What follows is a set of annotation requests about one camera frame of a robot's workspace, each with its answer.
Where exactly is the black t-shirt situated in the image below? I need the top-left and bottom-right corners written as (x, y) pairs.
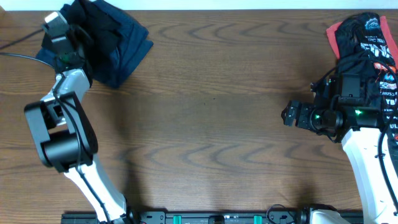
top-left (61, 0), bottom-right (121, 65)

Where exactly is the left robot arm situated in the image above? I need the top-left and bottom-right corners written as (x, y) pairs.
top-left (24, 25), bottom-right (135, 223)

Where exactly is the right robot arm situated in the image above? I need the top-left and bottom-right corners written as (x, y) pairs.
top-left (281, 101), bottom-right (397, 223)

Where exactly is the folded navy blue cloth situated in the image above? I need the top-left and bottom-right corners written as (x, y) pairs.
top-left (35, 4), bottom-right (153, 88)

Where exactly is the red cloth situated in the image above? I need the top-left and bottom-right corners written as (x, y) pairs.
top-left (326, 12), bottom-right (397, 72)

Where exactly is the black printed jersey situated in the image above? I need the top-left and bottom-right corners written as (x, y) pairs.
top-left (326, 12), bottom-right (397, 147)

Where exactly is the black mounting rail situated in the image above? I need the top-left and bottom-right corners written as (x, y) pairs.
top-left (60, 210), bottom-right (312, 224)

